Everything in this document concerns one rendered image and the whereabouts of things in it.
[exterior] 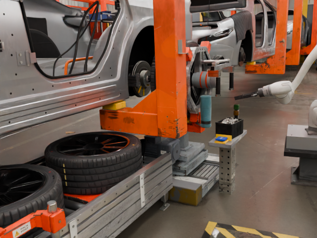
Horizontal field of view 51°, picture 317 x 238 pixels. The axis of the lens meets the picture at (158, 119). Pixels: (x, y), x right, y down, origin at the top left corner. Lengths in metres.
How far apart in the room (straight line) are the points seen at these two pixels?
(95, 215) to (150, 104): 0.93
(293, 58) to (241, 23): 2.83
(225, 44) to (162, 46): 3.17
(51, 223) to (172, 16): 1.41
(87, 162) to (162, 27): 0.98
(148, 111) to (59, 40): 2.40
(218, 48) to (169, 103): 3.13
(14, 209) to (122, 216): 0.66
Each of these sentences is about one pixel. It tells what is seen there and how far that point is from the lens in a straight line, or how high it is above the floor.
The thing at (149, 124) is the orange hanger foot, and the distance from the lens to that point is 2.37.
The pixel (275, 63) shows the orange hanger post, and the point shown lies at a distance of 6.28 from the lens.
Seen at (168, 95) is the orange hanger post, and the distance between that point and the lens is 2.25.
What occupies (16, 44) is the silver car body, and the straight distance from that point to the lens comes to 1.93.
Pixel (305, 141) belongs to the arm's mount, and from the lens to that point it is 2.86.
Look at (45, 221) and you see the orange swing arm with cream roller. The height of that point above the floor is 0.48.
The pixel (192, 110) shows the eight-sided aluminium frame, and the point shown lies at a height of 0.61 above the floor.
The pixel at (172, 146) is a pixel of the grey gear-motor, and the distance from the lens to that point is 2.60.
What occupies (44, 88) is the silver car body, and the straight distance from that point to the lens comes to 2.05.
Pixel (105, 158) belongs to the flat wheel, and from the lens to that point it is 2.06.
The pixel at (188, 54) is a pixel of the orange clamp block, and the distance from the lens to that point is 2.57.
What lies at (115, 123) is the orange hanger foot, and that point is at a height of 0.58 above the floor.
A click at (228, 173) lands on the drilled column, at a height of 0.17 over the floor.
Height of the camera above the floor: 1.19
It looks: 13 degrees down
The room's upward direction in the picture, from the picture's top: 2 degrees counter-clockwise
